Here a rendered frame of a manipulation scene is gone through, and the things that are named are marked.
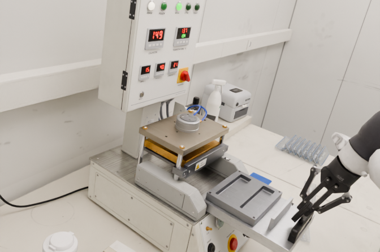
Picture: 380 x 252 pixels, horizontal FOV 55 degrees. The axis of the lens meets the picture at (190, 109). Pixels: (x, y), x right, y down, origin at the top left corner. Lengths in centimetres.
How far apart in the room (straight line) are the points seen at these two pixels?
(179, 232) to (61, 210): 45
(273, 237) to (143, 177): 43
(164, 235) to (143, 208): 11
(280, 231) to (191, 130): 40
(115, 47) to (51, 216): 61
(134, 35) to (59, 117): 51
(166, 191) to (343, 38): 262
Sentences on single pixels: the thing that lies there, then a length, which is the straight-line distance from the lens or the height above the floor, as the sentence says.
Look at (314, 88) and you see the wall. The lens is 357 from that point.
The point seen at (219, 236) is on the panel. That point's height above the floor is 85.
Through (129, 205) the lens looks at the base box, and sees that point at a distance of 126.
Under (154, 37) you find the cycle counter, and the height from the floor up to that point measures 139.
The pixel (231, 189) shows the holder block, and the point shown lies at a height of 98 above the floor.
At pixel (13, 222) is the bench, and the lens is 135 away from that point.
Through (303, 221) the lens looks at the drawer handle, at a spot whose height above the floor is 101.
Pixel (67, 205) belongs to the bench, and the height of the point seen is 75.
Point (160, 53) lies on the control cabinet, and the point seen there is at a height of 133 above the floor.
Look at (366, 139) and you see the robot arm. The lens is 95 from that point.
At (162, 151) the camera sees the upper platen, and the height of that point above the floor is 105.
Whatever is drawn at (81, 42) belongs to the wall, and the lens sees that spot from 139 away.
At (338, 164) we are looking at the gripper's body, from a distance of 99.
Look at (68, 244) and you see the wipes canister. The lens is 104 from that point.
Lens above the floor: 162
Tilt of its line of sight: 22 degrees down
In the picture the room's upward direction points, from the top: 11 degrees clockwise
